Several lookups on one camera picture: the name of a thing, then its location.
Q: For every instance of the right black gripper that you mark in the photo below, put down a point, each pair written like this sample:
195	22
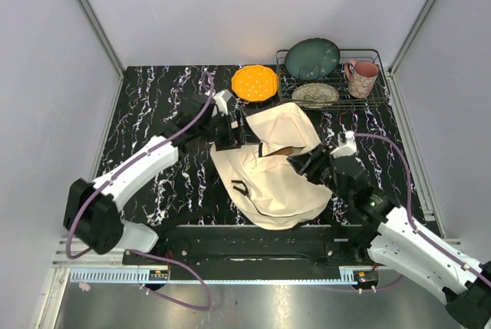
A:
301	163

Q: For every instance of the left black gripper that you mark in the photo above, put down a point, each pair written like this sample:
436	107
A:
235	137

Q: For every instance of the pink patterned mug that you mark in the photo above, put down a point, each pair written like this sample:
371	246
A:
361	77

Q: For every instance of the orange polka dot plate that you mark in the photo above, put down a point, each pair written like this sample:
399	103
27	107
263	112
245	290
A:
254	83

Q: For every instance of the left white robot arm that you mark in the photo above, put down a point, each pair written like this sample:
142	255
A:
93	208

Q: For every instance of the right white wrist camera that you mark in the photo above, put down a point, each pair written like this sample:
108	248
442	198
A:
346	145

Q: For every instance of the dark teal plate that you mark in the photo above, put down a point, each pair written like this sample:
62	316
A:
312	59

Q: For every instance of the black wire dish rack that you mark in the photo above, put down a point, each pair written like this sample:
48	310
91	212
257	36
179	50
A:
379	95

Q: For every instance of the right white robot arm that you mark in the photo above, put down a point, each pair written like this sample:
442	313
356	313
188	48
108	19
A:
394	239

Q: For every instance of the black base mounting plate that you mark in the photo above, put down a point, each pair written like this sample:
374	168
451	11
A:
319	244

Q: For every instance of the brown leather wallet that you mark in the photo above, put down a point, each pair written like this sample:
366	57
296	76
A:
288	151

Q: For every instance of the beige patterned plate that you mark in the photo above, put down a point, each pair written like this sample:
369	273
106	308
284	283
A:
315	95

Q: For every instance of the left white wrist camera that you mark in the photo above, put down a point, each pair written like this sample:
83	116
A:
221	100

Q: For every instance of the beige canvas backpack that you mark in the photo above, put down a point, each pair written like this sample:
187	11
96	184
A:
261	182

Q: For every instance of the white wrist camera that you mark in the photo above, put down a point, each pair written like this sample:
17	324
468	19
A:
346	145
221	100

